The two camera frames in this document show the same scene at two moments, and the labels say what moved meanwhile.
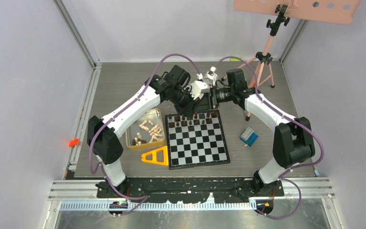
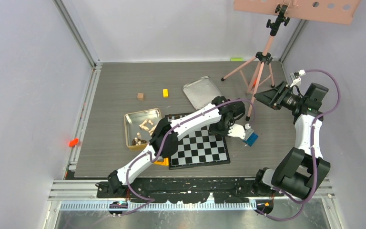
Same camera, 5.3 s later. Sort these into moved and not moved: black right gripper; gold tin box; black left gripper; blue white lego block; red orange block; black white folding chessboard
Moved: black left gripper; black right gripper
Not moved: gold tin box; black white folding chessboard; red orange block; blue white lego block
